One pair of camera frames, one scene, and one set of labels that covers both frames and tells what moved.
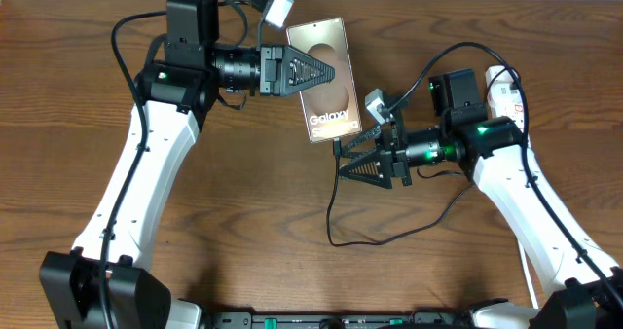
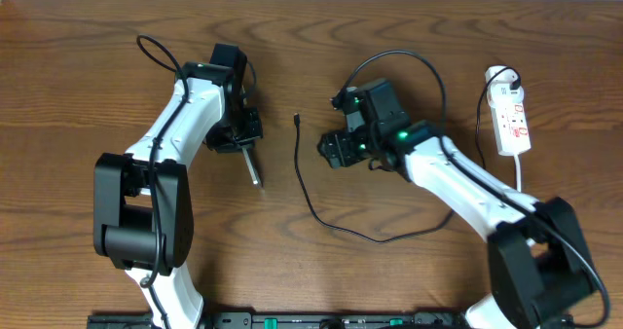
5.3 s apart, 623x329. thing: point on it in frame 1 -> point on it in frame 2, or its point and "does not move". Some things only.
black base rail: (341, 320) does not move
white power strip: (504, 94) does not move
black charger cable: (336, 152) -> (410, 234)
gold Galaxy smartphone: (331, 110) -> (251, 166)
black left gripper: (274, 84) -> (218, 138)
